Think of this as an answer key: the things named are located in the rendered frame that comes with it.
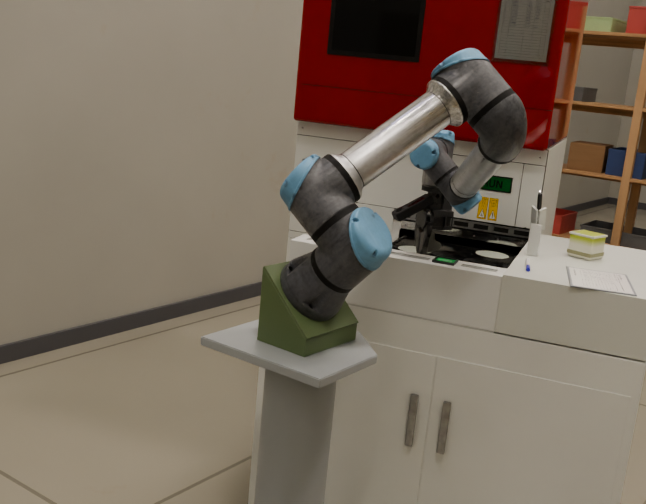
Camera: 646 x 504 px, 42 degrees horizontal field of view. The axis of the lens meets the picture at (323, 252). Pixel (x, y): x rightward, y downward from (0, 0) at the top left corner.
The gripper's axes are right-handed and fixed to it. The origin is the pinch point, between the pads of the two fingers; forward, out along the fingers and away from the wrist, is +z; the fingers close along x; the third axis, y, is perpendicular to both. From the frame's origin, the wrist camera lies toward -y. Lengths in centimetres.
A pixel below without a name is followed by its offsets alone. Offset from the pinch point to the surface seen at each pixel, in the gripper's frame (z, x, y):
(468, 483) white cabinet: 50, -37, 6
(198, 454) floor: 91, 64, -49
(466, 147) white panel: -28.5, 28.3, 22.8
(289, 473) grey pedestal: 37, -51, -45
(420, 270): -2.6, -25.4, -9.5
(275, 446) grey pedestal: 32, -49, -48
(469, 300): 2.6, -32.8, 1.1
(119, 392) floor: 91, 120, -76
